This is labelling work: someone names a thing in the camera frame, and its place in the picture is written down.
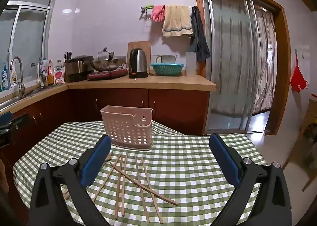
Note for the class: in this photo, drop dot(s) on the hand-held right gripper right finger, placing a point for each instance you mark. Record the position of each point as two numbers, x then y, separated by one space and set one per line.
224 161

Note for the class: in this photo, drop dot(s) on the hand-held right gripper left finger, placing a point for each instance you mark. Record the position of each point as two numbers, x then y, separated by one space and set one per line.
95 161

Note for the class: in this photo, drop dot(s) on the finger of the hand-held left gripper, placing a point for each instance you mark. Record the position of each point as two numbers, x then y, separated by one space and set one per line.
18 124

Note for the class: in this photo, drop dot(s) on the pink perforated plastic basket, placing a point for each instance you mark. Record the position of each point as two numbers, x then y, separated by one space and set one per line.
128 129

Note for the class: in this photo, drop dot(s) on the bunch of chopsticks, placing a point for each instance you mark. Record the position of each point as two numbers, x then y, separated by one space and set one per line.
123 203

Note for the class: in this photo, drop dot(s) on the person's left hand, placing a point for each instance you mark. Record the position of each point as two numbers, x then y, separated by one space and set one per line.
3 176

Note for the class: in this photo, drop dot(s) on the steel sink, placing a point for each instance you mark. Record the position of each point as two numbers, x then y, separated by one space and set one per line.
14 102

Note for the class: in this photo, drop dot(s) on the green checked tablecloth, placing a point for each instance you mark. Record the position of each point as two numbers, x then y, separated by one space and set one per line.
188 174

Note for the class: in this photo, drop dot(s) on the chrome curved faucet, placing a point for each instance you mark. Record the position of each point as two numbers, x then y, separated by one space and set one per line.
21 77

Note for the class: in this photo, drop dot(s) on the white spray bottle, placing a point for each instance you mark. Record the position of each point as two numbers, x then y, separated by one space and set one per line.
13 76

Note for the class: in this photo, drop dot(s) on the blue dish soap bottle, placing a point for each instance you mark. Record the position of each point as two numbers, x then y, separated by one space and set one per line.
5 77

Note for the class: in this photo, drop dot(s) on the orange oil bottle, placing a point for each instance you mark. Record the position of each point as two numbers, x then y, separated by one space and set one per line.
50 76

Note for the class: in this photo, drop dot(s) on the pink and white packet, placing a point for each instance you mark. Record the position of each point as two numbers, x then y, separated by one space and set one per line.
59 76

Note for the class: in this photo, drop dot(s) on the clear bottle with gold cap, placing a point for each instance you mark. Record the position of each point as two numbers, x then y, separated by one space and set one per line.
59 64

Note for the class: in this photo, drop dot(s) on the kitchen counter with red cabinets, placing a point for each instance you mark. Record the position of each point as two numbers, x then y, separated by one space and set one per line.
173 109

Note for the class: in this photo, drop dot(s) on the dark steel rice cooker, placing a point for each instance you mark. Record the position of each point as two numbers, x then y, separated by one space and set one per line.
76 68

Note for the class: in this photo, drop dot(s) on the red induction cooker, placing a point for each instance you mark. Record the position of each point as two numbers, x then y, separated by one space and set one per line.
106 75

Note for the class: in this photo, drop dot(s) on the kitchen window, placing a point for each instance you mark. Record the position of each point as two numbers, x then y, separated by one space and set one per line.
27 37

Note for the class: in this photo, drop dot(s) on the light wooden furniture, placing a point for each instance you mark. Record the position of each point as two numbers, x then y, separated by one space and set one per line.
308 126

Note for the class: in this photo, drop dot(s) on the steel wok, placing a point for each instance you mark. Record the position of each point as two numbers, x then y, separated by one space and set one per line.
106 66

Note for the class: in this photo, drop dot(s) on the sliding glass door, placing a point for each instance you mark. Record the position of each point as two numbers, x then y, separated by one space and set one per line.
227 62

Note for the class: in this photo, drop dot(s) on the translucent white container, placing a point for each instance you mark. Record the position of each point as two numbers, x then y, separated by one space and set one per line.
191 64

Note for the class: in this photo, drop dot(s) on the striped curtain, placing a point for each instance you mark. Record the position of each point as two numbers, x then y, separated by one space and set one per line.
265 67

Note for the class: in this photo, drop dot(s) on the steel wok lid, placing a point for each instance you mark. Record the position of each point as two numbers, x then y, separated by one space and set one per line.
104 57

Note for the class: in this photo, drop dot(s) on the black and steel kettle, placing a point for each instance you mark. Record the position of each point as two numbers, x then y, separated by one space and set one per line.
138 63

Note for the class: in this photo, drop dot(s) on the teal plastic colander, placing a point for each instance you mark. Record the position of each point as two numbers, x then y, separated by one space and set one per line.
168 69

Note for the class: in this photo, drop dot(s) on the red hanging bag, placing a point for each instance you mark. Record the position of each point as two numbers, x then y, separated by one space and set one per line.
298 79

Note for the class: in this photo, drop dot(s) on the dark grey cloth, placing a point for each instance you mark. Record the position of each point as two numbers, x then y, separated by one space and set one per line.
199 40

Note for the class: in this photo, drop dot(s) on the wooden cutting board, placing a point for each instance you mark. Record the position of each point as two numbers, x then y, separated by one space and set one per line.
146 47

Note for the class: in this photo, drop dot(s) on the beige towel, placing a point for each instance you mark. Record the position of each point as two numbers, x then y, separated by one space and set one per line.
177 21

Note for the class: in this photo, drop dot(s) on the pink rubber gloves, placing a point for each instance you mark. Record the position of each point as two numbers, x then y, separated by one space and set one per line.
157 13

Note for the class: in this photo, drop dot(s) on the green plastic clip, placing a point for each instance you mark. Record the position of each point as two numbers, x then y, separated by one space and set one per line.
149 7

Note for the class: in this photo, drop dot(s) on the wooden door frame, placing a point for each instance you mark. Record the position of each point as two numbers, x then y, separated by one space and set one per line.
282 67

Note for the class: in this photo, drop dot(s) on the metal towel rail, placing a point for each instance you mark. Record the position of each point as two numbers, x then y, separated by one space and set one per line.
145 14

